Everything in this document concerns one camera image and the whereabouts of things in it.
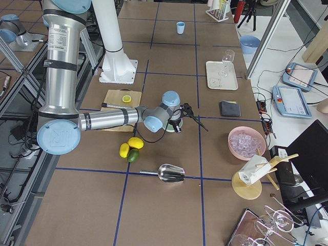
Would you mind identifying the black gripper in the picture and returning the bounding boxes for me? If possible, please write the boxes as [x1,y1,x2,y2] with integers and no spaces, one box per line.
[170,112,182,133]

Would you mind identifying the mint green bowl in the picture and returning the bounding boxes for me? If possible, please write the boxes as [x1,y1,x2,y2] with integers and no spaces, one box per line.
[163,119,183,133]

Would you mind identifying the light blue cup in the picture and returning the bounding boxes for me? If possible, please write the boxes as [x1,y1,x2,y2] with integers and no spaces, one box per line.
[176,22,185,34]

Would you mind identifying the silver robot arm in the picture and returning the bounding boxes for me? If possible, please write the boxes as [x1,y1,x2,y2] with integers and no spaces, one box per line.
[37,1,182,155]

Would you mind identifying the metal ice scoop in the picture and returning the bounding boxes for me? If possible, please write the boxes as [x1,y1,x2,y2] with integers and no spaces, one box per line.
[139,163,185,183]

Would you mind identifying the pink bowl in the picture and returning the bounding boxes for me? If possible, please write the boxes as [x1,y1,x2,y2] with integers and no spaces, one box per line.
[228,126,267,160]

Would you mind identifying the clear ice cubes pile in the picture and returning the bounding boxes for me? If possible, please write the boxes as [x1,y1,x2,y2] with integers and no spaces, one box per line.
[229,131,265,158]

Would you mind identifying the blue bowl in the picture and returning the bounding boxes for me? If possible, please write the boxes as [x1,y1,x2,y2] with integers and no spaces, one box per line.
[239,35,261,54]

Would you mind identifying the yellow lemon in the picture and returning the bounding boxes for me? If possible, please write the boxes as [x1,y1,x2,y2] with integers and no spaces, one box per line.
[128,137,144,149]
[119,143,130,158]

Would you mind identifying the green lime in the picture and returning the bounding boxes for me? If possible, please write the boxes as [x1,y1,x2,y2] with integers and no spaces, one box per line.
[127,149,139,162]

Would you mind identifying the dark grey folded cloth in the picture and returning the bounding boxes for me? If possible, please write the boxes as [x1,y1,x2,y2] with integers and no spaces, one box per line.
[219,100,241,117]

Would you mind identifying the lemon slice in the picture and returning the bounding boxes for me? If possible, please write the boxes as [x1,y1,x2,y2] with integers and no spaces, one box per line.
[122,95,132,104]

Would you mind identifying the wooden cutting board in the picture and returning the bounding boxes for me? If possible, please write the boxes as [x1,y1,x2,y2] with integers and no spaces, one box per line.
[103,89,142,133]

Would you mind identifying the cream bear tray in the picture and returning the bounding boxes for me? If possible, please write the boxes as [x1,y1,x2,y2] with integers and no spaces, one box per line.
[206,61,238,91]

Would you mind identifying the silver metal cylinder tool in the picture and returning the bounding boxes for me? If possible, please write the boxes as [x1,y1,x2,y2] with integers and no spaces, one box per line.
[101,102,127,109]

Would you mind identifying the clear wine glass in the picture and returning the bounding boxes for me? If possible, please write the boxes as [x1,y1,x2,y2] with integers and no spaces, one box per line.
[218,49,235,78]

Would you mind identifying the round wooden stand base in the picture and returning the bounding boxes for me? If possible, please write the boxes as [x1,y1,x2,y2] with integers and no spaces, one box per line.
[232,172,262,200]

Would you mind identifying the blue teach pendant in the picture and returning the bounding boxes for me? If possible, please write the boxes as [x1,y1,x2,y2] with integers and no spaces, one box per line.
[272,86,312,118]
[282,63,318,92]

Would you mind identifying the white rack with cups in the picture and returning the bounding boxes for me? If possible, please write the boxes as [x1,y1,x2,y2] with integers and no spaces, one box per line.
[206,0,231,22]

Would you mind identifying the black monitor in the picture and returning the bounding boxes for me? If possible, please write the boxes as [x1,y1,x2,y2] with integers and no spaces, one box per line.
[270,119,328,213]

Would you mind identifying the hanging wine glasses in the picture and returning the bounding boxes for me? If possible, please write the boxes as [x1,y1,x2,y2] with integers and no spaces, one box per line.
[226,193,303,245]

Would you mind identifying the black tripod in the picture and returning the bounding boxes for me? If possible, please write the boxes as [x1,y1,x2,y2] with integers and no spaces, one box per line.
[237,0,257,31]

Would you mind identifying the red bottle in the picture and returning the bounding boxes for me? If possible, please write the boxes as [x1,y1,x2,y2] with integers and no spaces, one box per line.
[234,0,245,24]

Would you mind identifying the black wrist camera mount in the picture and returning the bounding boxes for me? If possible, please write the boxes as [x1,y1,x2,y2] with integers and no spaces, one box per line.
[180,103,194,117]

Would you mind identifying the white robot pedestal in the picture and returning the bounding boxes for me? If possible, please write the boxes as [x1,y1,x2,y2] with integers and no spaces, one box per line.
[92,0,138,85]

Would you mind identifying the aluminium frame post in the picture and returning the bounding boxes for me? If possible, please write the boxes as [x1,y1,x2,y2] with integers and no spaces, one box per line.
[245,0,291,79]

